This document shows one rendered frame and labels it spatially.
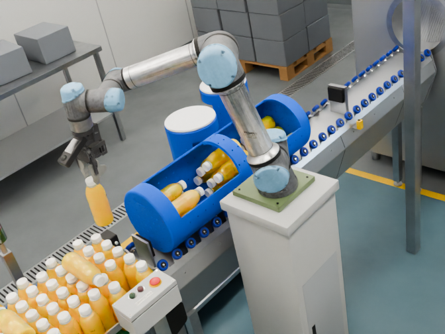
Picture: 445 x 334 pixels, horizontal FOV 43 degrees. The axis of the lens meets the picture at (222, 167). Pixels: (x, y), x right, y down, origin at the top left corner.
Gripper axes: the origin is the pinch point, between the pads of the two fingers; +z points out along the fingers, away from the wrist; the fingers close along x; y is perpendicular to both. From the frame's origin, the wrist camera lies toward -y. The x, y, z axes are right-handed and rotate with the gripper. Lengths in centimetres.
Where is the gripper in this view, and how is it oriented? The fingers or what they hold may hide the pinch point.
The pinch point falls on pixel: (91, 180)
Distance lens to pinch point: 201.4
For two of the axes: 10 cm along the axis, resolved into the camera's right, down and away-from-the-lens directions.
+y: 6.1, -4.9, 6.2
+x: -7.9, -2.8, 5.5
